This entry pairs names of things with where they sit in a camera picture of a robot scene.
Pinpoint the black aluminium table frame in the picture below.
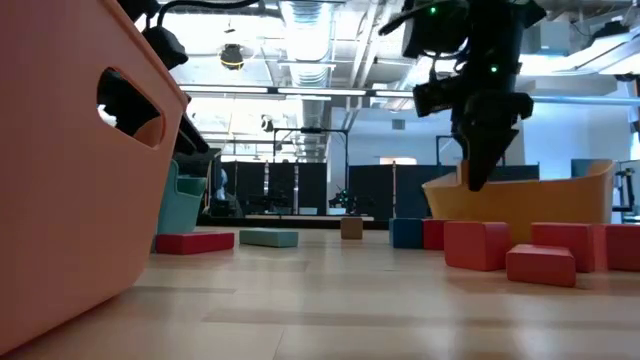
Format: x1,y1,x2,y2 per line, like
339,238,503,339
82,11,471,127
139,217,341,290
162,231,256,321
197,219,391,231

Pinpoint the black partition panel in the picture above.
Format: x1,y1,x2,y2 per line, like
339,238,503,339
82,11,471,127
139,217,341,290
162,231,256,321
348,163,540,221
234,162,329,217

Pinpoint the overhead light bar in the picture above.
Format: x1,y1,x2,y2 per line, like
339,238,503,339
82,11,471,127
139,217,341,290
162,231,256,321
177,83,640,107

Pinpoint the large blue block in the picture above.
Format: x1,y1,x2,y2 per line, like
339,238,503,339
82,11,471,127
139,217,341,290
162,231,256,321
388,217,425,250

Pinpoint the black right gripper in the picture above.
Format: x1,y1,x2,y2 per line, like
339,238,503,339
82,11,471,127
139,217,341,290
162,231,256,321
452,89,535,193

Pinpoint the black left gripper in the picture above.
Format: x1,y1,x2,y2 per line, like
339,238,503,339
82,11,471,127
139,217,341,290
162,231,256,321
97,68,163,140

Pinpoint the background wooden table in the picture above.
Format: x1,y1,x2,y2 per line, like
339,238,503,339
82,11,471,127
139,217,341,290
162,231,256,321
244,213,375,222

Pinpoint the light teal block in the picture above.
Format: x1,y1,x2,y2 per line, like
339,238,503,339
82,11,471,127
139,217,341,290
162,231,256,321
238,228,300,249

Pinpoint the salmon orange plastic bin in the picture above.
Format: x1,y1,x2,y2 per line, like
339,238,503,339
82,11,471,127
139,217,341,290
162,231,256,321
0,0,190,357

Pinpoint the black yellow cord reel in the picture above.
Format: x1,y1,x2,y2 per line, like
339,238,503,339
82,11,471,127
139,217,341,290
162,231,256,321
219,43,246,71

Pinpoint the ribbed silver air duct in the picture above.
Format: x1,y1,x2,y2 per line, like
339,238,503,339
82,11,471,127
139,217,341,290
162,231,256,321
278,0,335,162

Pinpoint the black gantry stand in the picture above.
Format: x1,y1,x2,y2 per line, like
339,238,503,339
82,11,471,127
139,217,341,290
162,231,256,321
272,127,350,216

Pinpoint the teal plastic bin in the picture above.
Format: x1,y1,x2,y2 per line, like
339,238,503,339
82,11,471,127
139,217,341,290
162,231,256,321
156,159,209,236

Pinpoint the natural wood block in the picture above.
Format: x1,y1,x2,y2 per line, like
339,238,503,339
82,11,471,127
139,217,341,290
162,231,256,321
340,216,364,241

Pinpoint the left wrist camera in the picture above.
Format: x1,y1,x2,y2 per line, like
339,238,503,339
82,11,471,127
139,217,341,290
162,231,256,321
141,24,190,72

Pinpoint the yellow plastic bin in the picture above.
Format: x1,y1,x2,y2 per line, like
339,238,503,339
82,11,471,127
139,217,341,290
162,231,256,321
422,159,616,247

